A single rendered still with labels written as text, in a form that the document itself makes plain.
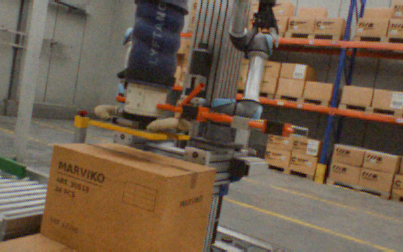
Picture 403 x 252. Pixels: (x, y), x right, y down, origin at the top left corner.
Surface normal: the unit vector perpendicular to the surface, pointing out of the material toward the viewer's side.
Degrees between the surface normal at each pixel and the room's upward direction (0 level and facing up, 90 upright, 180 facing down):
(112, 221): 90
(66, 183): 90
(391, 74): 90
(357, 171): 89
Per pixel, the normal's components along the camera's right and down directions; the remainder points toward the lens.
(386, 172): -0.53, -0.04
